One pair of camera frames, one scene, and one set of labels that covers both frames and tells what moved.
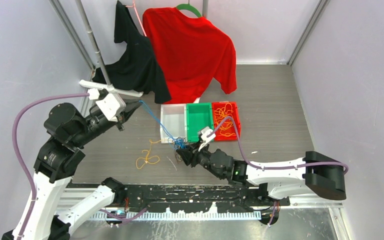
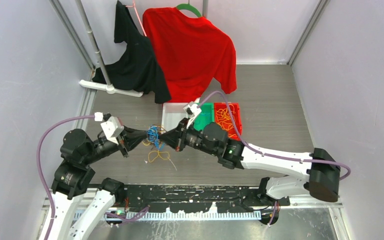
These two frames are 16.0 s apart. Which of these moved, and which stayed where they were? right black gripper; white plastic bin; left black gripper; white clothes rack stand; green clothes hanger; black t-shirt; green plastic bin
Moved: right black gripper; left black gripper
Stayed: white plastic bin; green plastic bin; black t-shirt; green clothes hanger; white clothes rack stand
